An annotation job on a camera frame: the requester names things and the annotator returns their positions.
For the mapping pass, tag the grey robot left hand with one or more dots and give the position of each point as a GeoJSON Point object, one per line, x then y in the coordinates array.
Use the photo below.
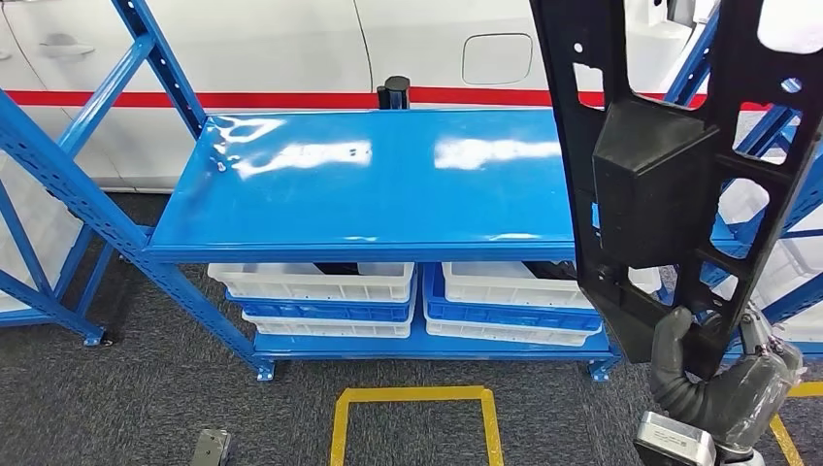
{"type": "Point", "coordinates": [211, 449]}

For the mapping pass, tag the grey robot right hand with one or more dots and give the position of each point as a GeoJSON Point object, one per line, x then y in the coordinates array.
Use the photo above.
{"type": "Point", "coordinates": [765, 399]}

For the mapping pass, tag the black plastic frame part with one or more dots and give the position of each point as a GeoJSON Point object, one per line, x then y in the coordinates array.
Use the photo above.
{"type": "Point", "coordinates": [553, 270]}
{"type": "Point", "coordinates": [337, 268]}
{"type": "Point", "coordinates": [649, 186]}

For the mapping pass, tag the yellow floor tape square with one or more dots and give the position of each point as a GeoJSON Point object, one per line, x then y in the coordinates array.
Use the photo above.
{"type": "Point", "coordinates": [807, 389]}

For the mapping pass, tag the blue plastic crate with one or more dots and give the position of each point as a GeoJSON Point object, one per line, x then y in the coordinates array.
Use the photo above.
{"type": "Point", "coordinates": [501, 318]}
{"type": "Point", "coordinates": [321, 312]}

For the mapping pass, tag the white car with red stripe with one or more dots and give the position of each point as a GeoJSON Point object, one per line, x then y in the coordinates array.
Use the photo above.
{"type": "Point", "coordinates": [257, 51]}

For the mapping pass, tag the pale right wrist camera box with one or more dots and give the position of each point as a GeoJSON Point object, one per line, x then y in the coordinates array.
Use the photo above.
{"type": "Point", "coordinates": [672, 444]}

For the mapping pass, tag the black upright post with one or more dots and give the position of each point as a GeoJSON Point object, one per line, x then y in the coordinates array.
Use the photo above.
{"type": "Point", "coordinates": [393, 93]}

